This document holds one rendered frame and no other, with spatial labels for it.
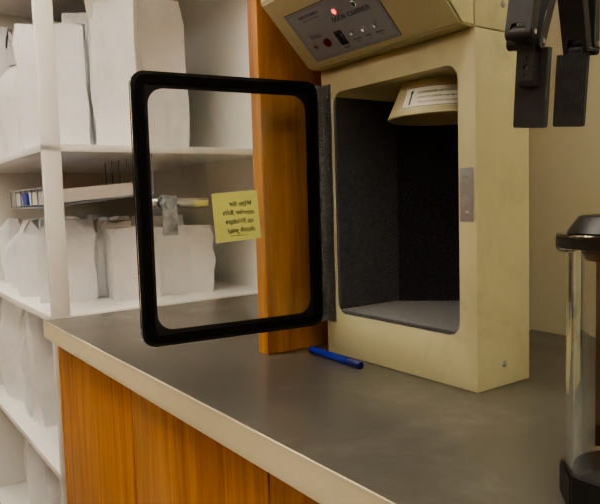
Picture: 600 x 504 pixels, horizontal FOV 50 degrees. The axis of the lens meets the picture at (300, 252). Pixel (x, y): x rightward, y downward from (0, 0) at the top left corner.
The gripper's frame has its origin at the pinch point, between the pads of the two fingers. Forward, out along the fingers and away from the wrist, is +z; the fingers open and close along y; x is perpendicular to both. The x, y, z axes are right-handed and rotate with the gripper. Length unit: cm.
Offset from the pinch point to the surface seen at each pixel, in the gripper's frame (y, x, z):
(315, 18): -10.0, -40.8, -12.9
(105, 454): 7, -84, 66
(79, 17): -38, -169, -31
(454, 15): -10.7, -17.8, -10.7
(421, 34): -12.7, -24.0, -9.2
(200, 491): 13, -43, 54
